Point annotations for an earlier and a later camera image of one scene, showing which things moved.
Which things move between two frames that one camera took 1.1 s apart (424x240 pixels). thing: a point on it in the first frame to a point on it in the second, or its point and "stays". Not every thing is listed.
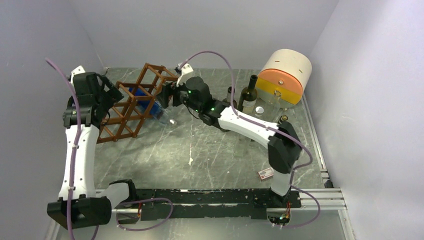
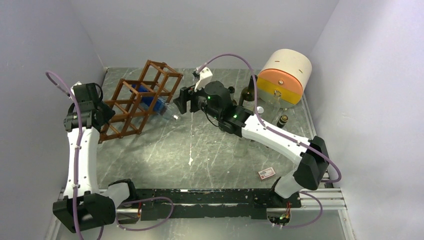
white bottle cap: [259, 109] stays
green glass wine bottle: [248, 96] stays
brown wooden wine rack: [128, 112] stays
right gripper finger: [166, 90] to [186, 94]
